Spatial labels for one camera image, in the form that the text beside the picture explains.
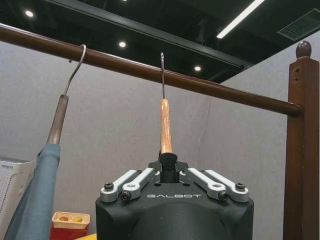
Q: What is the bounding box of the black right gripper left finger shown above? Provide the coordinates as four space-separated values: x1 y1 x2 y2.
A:
100 159 161 204

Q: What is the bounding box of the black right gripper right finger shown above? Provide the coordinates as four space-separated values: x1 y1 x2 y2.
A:
176 159 250 204

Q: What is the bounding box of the long linear ceiling light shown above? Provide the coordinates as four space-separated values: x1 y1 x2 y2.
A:
216 0 266 40

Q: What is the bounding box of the yellow board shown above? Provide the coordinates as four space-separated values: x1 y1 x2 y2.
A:
80 230 97 240

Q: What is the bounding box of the brown wooden rack post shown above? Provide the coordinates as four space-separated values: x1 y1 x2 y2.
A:
283 40 320 240

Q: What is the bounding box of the beige tray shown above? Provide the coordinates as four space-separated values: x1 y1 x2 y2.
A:
51 211 91 231

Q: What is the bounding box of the blue-grey garment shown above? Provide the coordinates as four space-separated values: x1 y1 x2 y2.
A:
4 143 62 240

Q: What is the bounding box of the brown wooden clothes rail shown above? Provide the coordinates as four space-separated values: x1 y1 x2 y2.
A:
0 23 301 117

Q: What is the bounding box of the light wooden clothes hanger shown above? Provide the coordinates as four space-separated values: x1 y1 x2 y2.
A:
158 51 174 155

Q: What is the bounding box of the red box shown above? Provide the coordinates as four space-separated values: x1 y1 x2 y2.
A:
50 215 90 240

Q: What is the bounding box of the ceiling air vent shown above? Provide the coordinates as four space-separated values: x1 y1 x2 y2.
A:
276 8 320 41

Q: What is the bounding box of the dark wooden clothes hanger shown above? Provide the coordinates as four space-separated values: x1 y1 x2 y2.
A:
45 44 87 146

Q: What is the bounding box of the white perforated appliance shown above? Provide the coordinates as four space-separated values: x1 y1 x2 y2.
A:
0 156 34 221

